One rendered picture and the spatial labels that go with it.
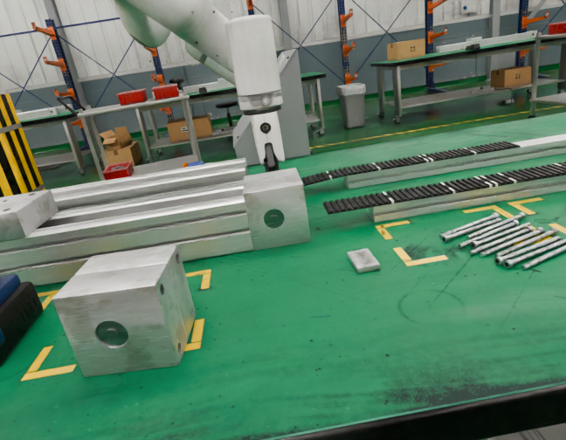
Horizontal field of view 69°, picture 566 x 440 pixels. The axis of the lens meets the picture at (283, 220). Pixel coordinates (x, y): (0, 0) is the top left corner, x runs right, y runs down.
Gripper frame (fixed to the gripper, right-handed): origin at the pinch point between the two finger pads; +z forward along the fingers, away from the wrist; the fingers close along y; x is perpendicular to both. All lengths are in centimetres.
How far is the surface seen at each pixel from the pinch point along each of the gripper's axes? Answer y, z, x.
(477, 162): -2.0, 1.9, -42.2
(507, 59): 754, 48, -507
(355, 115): 478, 65, -129
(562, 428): -20, 59, -53
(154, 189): -5.1, -4.4, 23.0
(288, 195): -24.0, -5.1, -1.5
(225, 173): -5.0, -5.3, 8.9
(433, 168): -1.4, 1.6, -33.2
